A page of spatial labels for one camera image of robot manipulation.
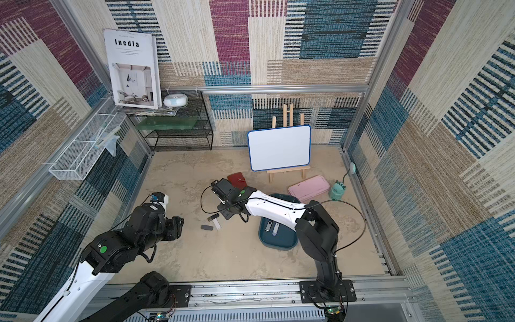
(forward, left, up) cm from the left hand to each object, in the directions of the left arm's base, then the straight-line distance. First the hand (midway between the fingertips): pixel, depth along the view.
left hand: (177, 220), depth 71 cm
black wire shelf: (+59, +6, -14) cm, 61 cm away
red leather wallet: (+30, -17, -19) cm, 40 cm away
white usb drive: (+8, -9, -20) cm, 24 cm away
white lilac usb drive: (+5, -35, -20) cm, 41 cm away
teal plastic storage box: (+2, -36, -20) cm, 41 cm away
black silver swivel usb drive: (+6, -32, -19) cm, 38 cm away
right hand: (+12, -14, -10) cm, 21 cm away
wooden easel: (+41, -36, +8) cm, 55 cm away
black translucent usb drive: (+12, -7, -21) cm, 25 cm away
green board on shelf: (+49, +15, +4) cm, 52 cm away
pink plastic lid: (+25, -52, -18) cm, 61 cm away
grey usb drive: (+7, -5, -22) cm, 23 cm away
